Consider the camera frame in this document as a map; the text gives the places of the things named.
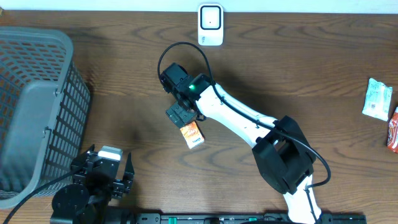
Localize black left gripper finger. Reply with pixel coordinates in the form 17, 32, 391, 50
70, 144, 95, 170
123, 153, 135, 184

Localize white tissue pack orange print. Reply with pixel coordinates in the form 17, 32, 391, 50
180, 121, 205, 149

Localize mint green wipes packet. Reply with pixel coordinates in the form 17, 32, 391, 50
362, 78, 393, 121

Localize orange chocolate bar wrapper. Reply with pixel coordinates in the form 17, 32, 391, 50
387, 108, 398, 154

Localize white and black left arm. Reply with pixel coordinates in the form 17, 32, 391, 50
50, 146, 136, 224

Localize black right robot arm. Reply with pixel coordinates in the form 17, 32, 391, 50
159, 63, 322, 223

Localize white barcode scanner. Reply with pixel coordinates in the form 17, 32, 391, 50
198, 3, 224, 46

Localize dark grey plastic basket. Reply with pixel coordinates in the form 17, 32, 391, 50
1, 27, 91, 209

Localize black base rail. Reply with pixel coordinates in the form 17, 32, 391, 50
135, 213, 367, 224

